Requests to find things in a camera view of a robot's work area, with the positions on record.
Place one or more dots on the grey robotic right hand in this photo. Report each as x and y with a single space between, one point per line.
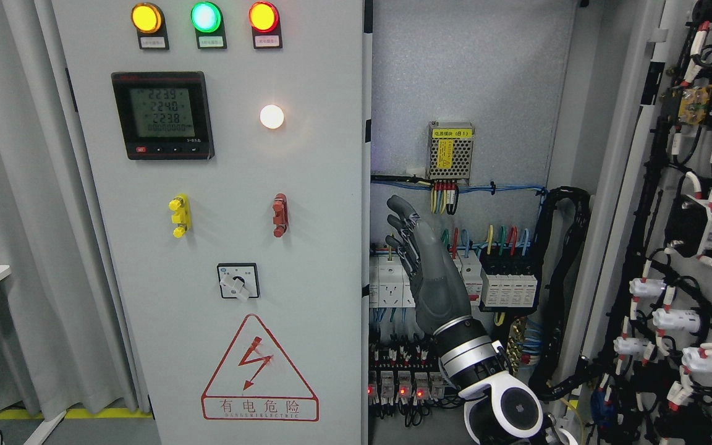
437 287

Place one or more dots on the grey cabinet door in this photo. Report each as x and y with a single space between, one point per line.
637 352
310 279

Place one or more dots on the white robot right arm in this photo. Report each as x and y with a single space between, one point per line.
498 407

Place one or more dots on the red indicator light left door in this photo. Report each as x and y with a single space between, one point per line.
265 23

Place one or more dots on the green indicator light left door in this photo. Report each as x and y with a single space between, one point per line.
207 20

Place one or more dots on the yellow indicator light left door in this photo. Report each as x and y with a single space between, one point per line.
150 25

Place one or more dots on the white circuit breaker row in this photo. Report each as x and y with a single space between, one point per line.
390 287

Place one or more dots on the black surge protector block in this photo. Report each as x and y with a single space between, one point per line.
510 283

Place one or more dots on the lower relay terminal row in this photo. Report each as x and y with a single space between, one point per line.
404 380

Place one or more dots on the metal mesh power supply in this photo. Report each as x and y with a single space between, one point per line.
450 151

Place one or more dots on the red electric danger warning sticker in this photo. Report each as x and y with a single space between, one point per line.
256 381

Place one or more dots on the white glowing indicator light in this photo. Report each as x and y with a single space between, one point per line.
272 116

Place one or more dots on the black digital power meter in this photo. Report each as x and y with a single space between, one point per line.
164 115

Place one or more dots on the left grey curtain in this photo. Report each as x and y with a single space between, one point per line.
63 331

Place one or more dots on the red terminal post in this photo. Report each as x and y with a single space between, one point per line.
280 218

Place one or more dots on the left door rotary selector switch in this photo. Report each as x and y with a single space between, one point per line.
238 281

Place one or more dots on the yellow terminal post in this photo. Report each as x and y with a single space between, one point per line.
180 207

